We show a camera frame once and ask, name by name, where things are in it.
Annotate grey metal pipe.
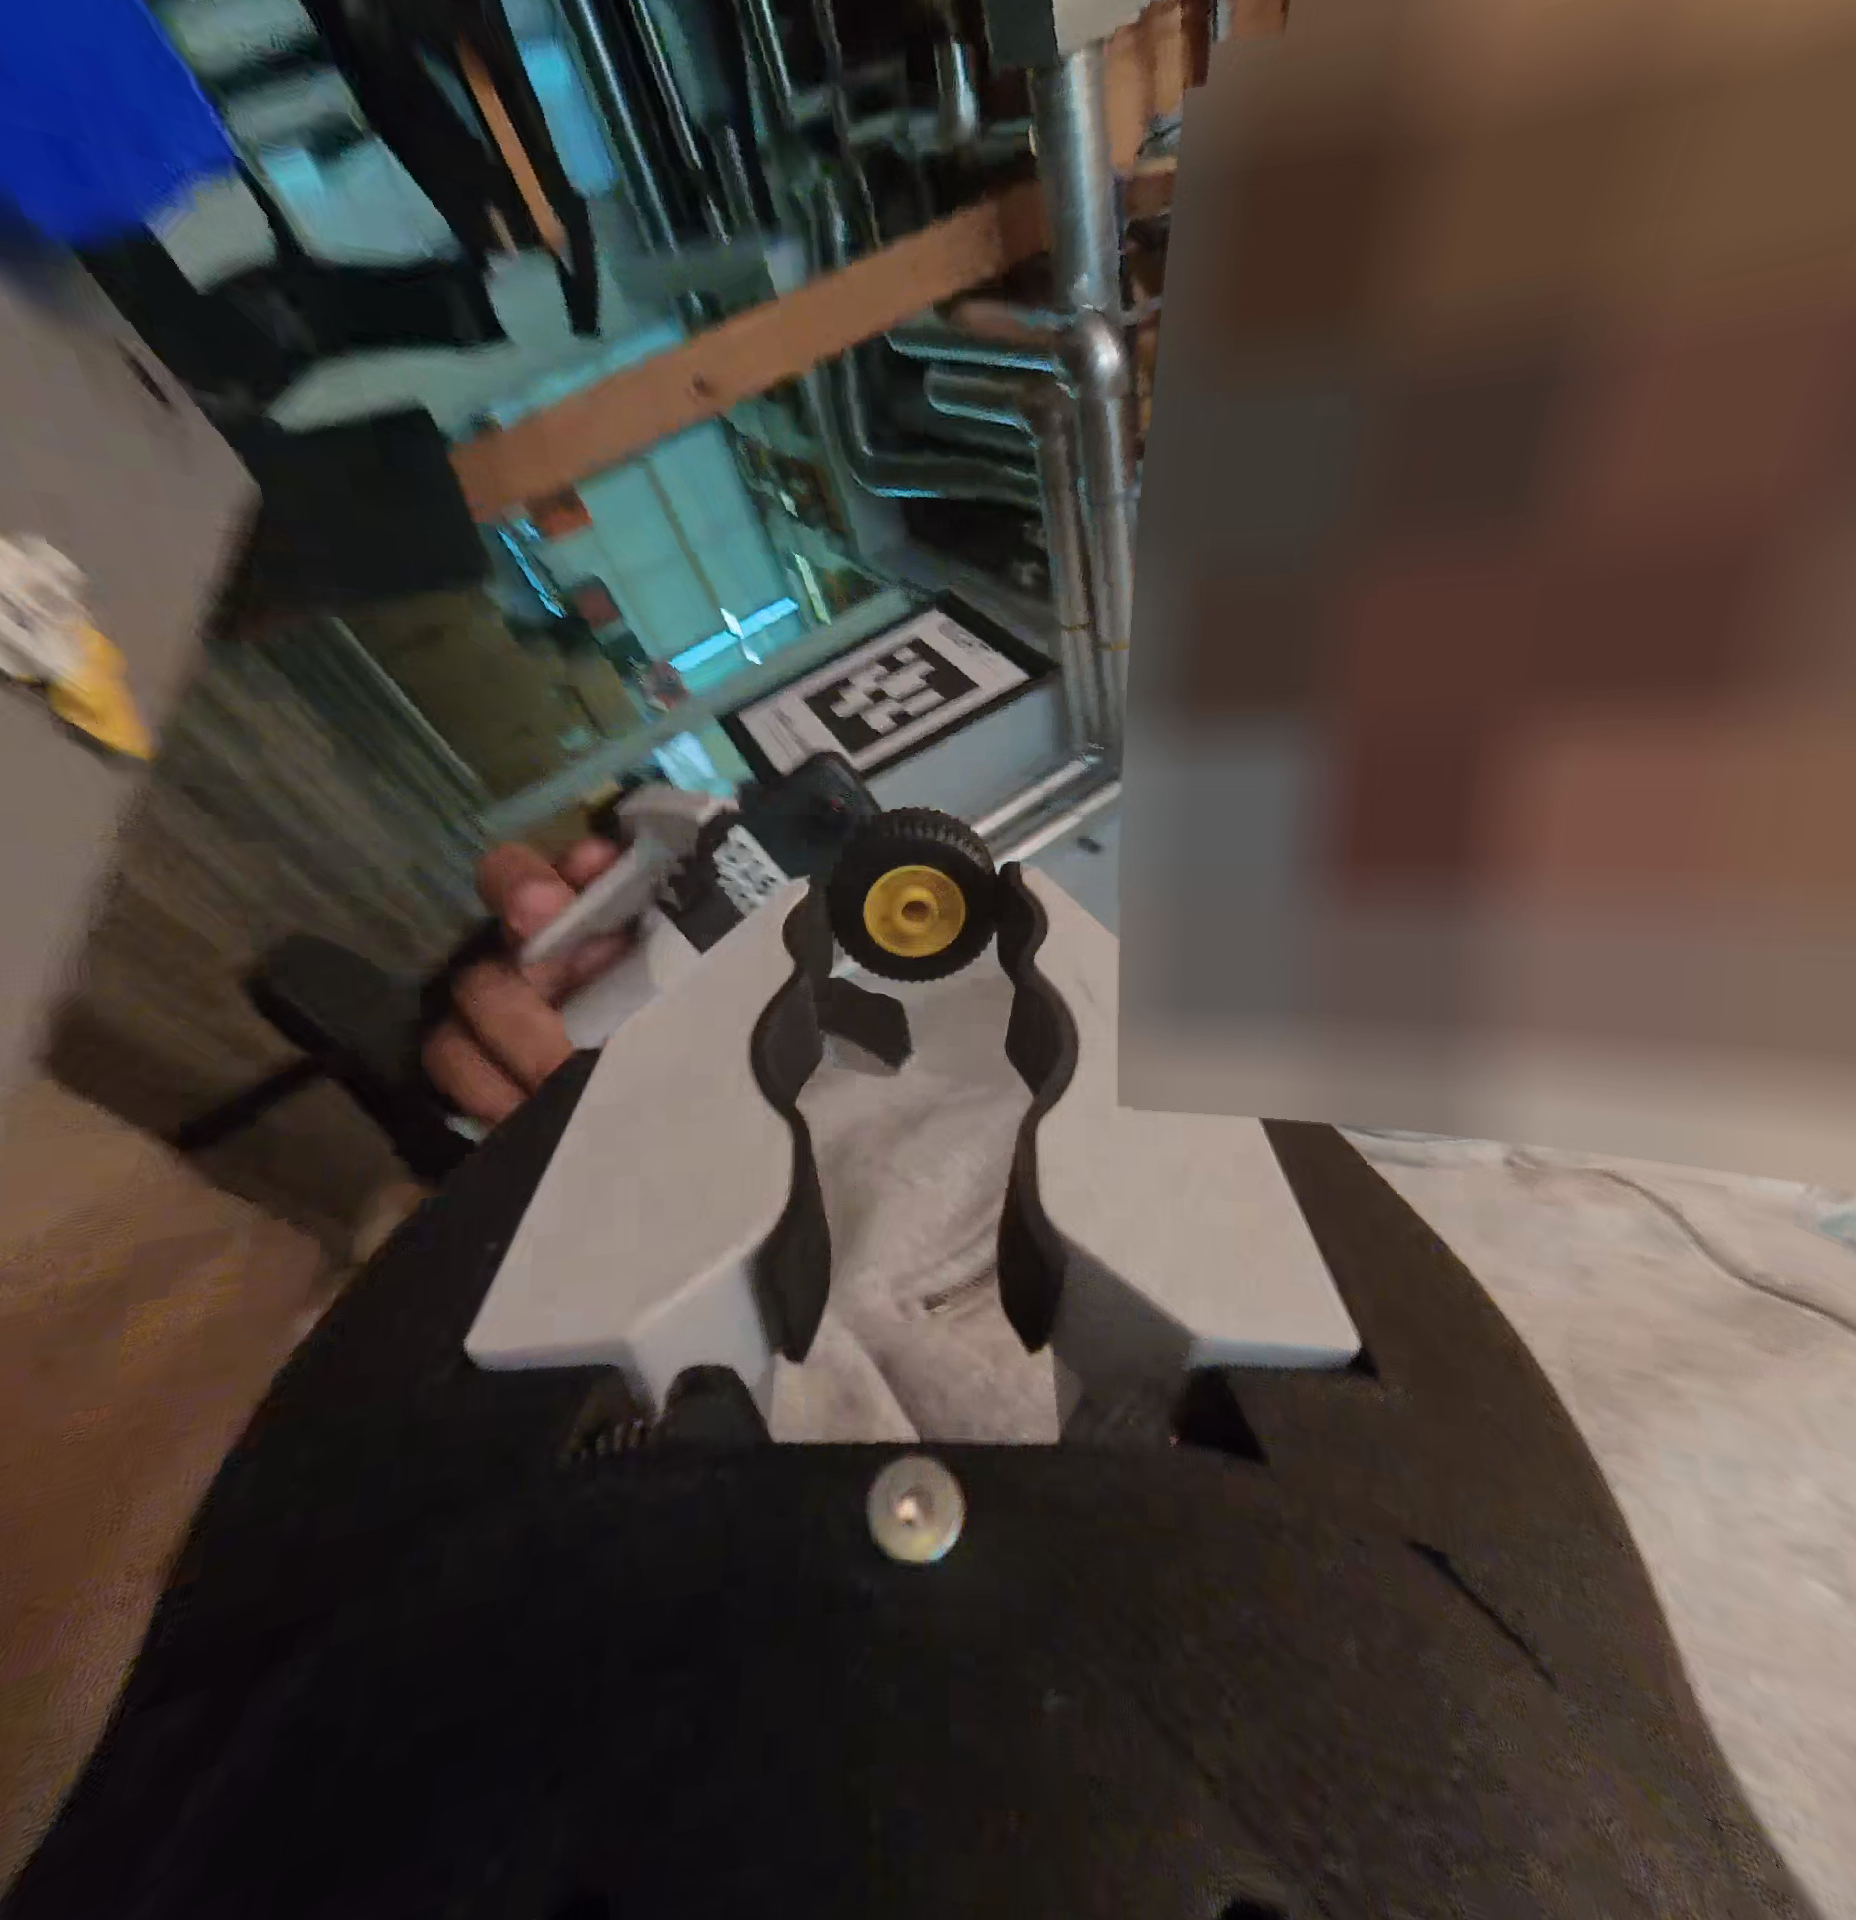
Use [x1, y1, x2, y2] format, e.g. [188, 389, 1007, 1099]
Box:
[966, 41, 1143, 863]

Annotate wooden beam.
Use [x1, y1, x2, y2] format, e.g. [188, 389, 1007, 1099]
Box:
[449, 183, 1054, 521]

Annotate yellow lego piece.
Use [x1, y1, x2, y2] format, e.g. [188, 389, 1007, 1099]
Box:
[46, 627, 159, 762]

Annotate black office chair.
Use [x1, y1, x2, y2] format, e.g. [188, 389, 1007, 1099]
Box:
[179, 933, 474, 1185]

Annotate white lego technic beam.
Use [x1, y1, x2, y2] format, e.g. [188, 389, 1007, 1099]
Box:
[0, 502, 87, 680]

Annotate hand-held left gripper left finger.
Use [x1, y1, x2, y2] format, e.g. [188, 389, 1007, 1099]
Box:
[465, 878, 835, 1413]

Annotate row of metal tubes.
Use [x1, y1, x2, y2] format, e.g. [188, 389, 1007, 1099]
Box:
[559, 0, 1054, 503]

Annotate grey zip sweatshirt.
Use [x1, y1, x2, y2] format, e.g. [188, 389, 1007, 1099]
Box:
[770, 1048, 1856, 1878]

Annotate lego wheel with yellow hub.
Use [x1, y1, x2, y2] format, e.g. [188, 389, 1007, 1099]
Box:
[822, 804, 1006, 1071]

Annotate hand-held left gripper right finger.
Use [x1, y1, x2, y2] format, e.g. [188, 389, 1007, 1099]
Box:
[995, 861, 1367, 1413]

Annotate blue cloth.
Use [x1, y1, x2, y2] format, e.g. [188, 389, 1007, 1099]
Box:
[0, 0, 244, 255]

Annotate person's right hand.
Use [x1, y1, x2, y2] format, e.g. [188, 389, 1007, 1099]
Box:
[422, 837, 647, 1128]

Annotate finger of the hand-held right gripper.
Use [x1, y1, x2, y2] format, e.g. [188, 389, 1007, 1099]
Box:
[617, 787, 739, 916]

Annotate black chair armrest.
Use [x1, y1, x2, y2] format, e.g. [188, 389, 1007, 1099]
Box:
[214, 408, 490, 624]

